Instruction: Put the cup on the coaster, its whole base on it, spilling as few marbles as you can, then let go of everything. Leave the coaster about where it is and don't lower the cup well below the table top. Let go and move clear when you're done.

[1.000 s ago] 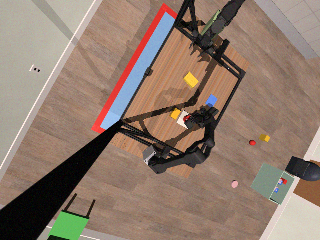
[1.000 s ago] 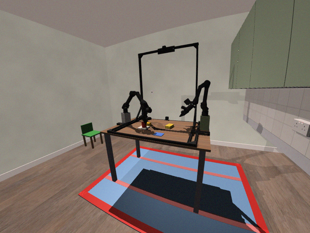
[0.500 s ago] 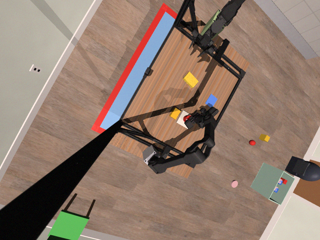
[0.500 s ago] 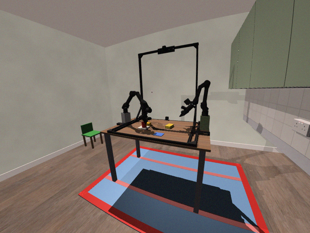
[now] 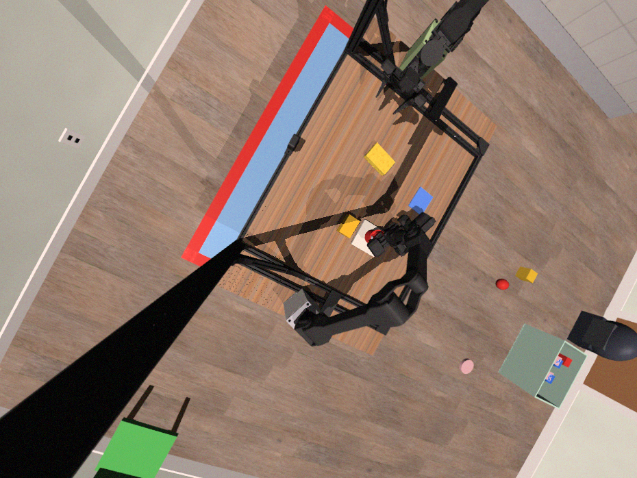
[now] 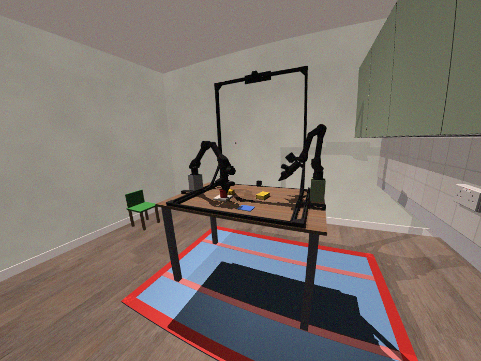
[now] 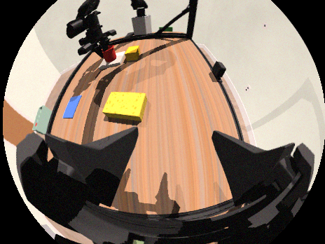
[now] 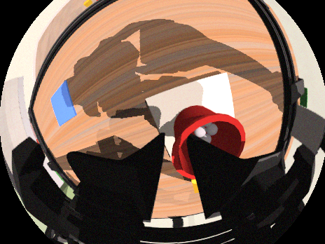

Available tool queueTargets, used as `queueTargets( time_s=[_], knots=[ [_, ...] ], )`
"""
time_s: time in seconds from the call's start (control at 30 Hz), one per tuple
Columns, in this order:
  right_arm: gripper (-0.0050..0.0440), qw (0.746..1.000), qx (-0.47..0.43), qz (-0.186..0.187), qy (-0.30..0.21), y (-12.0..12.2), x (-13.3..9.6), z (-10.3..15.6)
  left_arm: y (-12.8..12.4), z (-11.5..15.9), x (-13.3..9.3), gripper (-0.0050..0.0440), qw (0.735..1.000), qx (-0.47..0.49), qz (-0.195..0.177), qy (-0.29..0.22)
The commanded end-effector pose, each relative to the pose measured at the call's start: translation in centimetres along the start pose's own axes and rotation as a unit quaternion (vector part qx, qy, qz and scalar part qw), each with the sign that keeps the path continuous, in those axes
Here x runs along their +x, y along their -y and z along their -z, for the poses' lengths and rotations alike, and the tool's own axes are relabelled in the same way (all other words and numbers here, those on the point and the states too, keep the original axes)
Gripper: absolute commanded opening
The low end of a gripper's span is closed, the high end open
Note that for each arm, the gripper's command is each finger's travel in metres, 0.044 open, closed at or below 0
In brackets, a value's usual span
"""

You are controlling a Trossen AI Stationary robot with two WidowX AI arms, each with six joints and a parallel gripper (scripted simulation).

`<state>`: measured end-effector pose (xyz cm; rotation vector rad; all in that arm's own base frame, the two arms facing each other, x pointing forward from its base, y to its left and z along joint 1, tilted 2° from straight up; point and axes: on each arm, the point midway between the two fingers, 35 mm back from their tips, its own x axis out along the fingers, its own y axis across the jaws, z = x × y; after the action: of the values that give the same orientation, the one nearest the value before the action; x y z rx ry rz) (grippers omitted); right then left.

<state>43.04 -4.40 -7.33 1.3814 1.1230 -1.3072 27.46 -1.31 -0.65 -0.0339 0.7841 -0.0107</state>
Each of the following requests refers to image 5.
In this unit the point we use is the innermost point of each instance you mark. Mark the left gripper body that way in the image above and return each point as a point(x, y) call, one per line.
point(389, 68)

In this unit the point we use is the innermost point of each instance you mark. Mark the blue flat rectangle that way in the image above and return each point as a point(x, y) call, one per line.
point(420, 201)

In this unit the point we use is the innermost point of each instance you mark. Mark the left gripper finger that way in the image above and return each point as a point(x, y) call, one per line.
point(385, 80)
point(406, 103)

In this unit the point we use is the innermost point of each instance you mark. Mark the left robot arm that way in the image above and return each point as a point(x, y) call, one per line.
point(455, 24)

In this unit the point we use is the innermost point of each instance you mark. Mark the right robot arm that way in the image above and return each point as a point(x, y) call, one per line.
point(383, 309)

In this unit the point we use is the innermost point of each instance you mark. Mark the dark red cup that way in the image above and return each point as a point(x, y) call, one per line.
point(372, 233)

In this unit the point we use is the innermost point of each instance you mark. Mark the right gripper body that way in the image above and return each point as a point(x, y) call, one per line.
point(377, 246)

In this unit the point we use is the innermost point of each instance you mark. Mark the white tiled backsplash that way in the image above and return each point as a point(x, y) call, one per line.
point(596, 42)

